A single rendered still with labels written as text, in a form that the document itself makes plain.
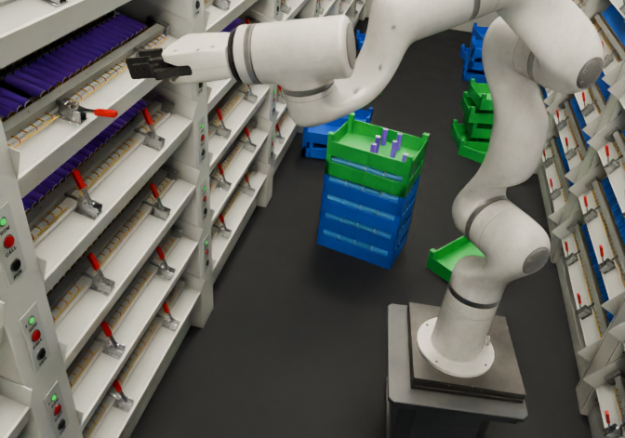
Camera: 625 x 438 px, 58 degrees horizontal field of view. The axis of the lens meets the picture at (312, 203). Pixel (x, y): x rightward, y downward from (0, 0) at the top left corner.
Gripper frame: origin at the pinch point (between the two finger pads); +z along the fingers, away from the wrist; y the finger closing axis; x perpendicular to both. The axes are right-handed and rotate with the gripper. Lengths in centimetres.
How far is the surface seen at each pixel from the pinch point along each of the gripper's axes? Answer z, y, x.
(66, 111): 15.6, 2.3, 5.9
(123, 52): 17.9, -21.1, 3.6
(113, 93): 15.3, -10.3, 7.9
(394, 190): -21, -90, 76
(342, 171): -3, -94, 71
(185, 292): 36, -39, 80
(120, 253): 27, -9, 44
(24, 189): 14.8, 17.3, 11.7
